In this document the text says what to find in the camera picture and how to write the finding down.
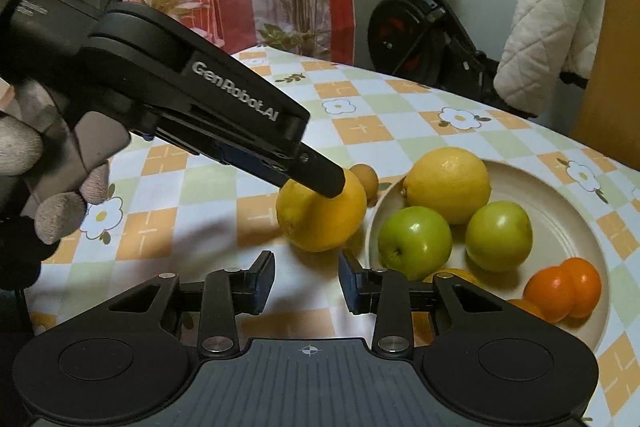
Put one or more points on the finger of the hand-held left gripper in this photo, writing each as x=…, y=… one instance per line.
x=320, y=174
x=240, y=157

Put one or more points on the greenish yellow orange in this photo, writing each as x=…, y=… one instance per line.
x=465, y=278

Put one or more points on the black exercise bike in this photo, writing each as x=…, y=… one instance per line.
x=410, y=37

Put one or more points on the person's left hand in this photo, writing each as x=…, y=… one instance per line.
x=60, y=217

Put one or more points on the wooden board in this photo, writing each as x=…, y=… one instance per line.
x=615, y=57

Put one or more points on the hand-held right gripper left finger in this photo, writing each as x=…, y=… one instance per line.
x=265, y=279

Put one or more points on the bright green apple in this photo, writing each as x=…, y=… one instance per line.
x=415, y=237

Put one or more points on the beige plate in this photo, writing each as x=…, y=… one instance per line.
x=550, y=217

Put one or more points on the small brown kiwi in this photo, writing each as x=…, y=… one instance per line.
x=369, y=179

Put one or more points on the yellow lemon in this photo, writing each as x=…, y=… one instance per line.
x=447, y=182
x=320, y=222

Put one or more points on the small orange mandarin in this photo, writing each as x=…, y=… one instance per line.
x=550, y=294
x=585, y=284

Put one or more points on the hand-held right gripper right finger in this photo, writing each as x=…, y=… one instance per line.
x=350, y=279

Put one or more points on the white quilted blanket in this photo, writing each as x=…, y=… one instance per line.
x=550, y=22

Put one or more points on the yellow-green apple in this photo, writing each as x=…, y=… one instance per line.
x=500, y=234

